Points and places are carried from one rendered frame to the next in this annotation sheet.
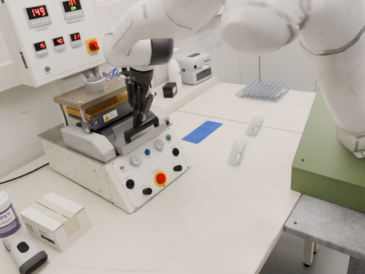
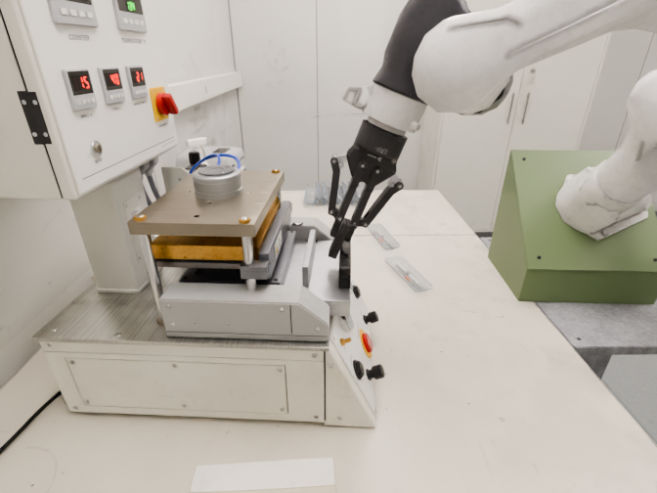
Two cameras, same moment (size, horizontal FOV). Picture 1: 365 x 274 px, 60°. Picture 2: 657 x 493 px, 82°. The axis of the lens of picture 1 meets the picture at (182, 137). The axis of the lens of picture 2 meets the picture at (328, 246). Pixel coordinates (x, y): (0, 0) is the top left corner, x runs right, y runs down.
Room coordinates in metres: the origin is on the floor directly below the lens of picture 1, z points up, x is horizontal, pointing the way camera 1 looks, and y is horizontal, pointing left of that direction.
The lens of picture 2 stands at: (0.57, 0.56, 1.32)
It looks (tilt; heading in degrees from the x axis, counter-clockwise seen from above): 27 degrees down; 319
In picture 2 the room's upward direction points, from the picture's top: straight up
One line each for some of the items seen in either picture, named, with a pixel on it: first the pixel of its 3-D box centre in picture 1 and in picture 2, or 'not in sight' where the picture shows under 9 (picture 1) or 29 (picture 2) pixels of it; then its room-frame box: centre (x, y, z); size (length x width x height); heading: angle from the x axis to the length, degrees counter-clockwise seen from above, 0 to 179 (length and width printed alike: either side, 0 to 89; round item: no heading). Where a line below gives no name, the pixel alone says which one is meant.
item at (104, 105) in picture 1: (101, 98); (224, 213); (1.16, 0.29, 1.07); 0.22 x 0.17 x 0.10; 136
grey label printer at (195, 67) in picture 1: (190, 67); (213, 169); (2.09, -0.12, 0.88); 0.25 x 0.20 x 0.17; 44
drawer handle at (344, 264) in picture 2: (142, 128); (345, 256); (1.01, 0.14, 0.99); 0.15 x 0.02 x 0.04; 136
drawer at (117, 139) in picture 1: (118, 125); (271, 264); (1.10, 0.24, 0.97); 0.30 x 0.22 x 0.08; 46
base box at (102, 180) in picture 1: (118, 149); (242, 316); (1.16, 0.27, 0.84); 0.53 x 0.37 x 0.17; 46
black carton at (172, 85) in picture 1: (170, 89); not in sight; (1.83, 0.03, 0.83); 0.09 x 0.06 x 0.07; 159
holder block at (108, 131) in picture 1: (109, 120); (244, 257); (1.13, 0.27, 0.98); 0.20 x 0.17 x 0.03; 136
